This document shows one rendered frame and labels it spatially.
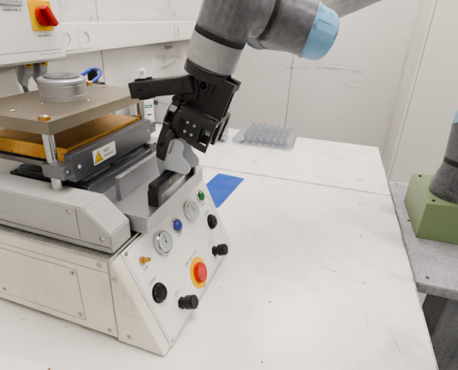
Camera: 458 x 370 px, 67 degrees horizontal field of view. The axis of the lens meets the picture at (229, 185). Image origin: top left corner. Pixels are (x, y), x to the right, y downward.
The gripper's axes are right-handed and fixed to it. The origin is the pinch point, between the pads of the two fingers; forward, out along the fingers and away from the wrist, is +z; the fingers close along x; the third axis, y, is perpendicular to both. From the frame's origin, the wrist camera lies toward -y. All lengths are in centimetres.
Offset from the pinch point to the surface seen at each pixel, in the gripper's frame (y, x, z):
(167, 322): 14.2, -13.3, 17.8
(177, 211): 5.0, 2.4, 8.6
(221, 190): 5, 43, 25
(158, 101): -42, 86, 27
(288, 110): 2, 244, 48
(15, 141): -21.5, -10.2, 2.3
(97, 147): -9.8, -5.6, -1.3
